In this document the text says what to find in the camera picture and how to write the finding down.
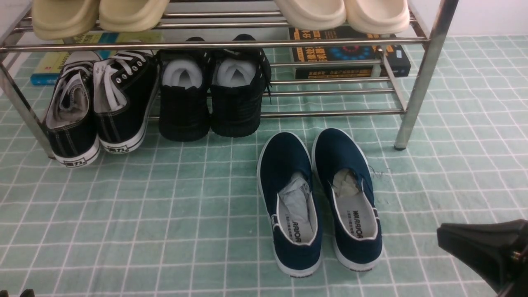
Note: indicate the blue yellow book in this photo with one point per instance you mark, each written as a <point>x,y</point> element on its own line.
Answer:
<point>48,69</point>

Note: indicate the navy slip-on shoe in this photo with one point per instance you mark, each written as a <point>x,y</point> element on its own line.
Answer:
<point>285,182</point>
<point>342,169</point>

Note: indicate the cream slipper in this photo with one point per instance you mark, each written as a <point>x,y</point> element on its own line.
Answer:
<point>380,17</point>
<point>313,14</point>

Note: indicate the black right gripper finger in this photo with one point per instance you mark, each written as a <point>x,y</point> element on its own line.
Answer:
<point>498,253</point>

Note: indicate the cream slipper far right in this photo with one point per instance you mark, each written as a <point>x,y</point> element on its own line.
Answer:
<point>380,17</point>

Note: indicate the black shoe left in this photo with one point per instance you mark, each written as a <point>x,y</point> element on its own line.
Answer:
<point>185,79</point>

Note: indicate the black shoe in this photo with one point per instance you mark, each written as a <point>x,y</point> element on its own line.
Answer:
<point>185,79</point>
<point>240,78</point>

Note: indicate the silver metal shoe rack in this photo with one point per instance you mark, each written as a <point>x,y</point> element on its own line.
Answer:
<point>408,109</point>

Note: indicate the beige slipper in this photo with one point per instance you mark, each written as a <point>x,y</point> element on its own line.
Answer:
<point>61,19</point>
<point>131,15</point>

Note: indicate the green checkered floor mat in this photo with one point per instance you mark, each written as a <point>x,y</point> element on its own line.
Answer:
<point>187,220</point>

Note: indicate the black shoe right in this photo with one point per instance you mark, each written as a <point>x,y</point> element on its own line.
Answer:
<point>240,78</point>

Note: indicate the black white canvas sneaker right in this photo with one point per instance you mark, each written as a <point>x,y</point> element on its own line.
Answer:
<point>125,87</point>

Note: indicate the black white canvas sneaker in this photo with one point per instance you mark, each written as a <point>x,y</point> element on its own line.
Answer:
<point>69,118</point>
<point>125,87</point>

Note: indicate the black white canvas sneaker left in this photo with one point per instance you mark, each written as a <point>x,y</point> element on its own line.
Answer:
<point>69,118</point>

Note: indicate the black orange book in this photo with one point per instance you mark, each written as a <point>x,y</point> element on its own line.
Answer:
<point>350,53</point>

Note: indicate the beige slipper far left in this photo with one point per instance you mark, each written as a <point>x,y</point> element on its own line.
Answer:
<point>61,19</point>

